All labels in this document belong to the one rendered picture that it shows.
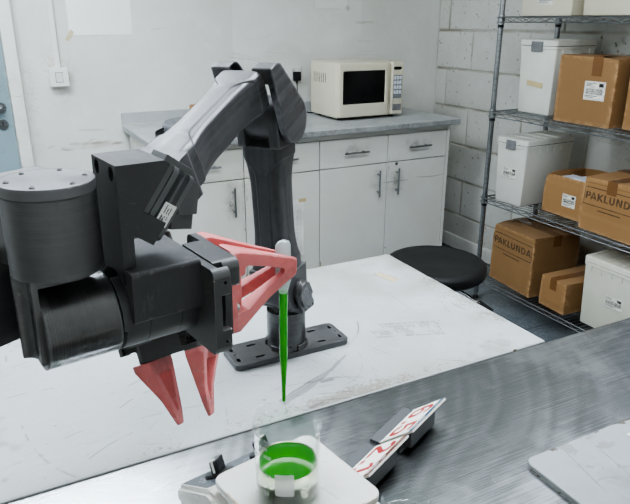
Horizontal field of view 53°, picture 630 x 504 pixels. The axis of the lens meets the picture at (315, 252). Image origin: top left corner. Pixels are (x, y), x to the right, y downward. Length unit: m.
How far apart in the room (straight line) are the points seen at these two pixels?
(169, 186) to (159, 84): 3.09
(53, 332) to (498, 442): 0.61
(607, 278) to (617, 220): 0.26
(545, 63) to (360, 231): 1.24
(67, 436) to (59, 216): 0.55
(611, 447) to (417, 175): 2.84
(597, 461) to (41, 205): 0.70
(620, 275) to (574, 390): 1.90
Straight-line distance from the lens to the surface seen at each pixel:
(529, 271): 3.24
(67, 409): 0.98
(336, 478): 0.66
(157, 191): 0.44
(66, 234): 0.41
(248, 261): 0.48
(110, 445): 0.89
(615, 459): 0.89
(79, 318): 0.43
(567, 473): 0.84
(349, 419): 0.90
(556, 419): 0.95
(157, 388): 0.70
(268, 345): 1.05
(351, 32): 3.95
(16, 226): 0.41
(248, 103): 0.82
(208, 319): 0.46
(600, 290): 2.99
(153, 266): 0.44
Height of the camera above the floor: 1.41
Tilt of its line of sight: 20 degrees down
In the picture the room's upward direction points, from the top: straight up
